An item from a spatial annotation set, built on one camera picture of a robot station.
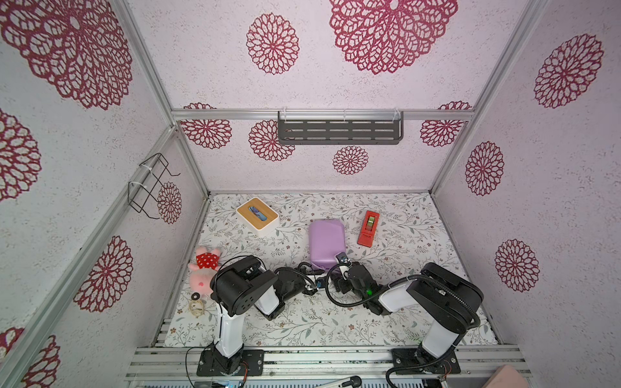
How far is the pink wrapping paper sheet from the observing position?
89 centimetres

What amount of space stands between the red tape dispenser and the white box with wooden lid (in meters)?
0.37

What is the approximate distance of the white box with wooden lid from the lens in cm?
103

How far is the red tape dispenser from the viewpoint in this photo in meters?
1.01

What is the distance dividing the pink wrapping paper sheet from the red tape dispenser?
0.08 m

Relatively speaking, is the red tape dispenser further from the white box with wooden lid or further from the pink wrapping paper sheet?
the white box with wooden lid

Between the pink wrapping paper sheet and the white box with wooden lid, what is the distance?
0.56ft

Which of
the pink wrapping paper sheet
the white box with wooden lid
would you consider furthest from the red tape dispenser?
the white box with wooden lid
